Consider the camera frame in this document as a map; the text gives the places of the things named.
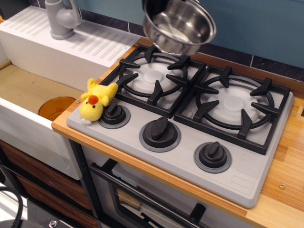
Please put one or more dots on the black right stove knob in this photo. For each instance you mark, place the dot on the black right stove knob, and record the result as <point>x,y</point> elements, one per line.
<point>213,157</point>

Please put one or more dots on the yellow stuffed duck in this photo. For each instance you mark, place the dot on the yellow stuffed duck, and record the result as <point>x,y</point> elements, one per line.
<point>95,99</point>

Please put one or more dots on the oven door with black handle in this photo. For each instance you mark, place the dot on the oven door with black handle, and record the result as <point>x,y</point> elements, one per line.
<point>105,172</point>

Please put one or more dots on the black left stove knob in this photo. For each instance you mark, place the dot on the black left stove knob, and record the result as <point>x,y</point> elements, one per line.
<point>115,116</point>

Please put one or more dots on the black left burner grate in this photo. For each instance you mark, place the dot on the black left burner grate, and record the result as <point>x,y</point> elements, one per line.
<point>153,83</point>

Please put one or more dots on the black right burner grate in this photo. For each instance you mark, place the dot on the black right burner grate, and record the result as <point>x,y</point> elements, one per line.
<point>242,110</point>

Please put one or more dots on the black stove knob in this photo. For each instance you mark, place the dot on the black stove knob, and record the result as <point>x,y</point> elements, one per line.
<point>160,135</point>
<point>213,157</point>
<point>115,116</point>

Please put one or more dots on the grey toy faucet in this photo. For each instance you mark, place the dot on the grey toy faucet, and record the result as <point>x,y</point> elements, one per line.
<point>62,21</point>

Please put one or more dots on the grey toy stove top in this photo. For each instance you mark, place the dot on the grey toy stove top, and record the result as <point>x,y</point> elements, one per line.
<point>241,183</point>

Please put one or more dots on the black middle stove knob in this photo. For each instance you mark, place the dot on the black middle stove knob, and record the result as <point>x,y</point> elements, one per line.
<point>160,135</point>

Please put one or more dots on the white toy sink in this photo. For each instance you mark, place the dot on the white toy sink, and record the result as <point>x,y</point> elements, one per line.
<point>40,68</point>

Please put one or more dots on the wooden drawer cabinet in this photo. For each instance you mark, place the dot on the wooden drawer cabinet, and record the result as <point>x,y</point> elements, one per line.
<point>49,188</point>

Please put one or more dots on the stainless steel pan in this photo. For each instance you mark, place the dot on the stainless steel pan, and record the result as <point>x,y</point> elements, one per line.
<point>177,27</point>

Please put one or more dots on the black burner grate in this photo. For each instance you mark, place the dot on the black burner grate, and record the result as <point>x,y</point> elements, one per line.
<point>153,83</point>
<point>242,110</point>

